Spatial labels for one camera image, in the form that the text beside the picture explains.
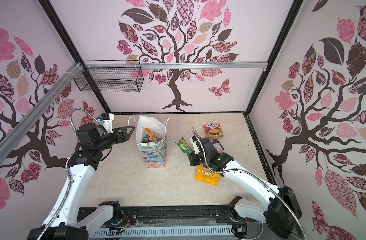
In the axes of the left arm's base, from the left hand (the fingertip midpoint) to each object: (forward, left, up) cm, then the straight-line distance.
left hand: (131, 130), depth 72 cm
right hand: (-6, -29, -13) cm, 32 cm away
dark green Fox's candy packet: (+5, -3, -16) cm, 17 cm away
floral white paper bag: (-6, -10, -13) cm, 17 cm away
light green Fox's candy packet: (-3, -26, -10) cm, 29 cm away
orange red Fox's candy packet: (+6, -7, -15) cm, 18 cm away
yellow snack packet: (-14, -38, -23) cm, 47 cm away
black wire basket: (+41, +21, +5) cm, 46 cm away
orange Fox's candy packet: (+19, -47, -25) cm, 57 cm away
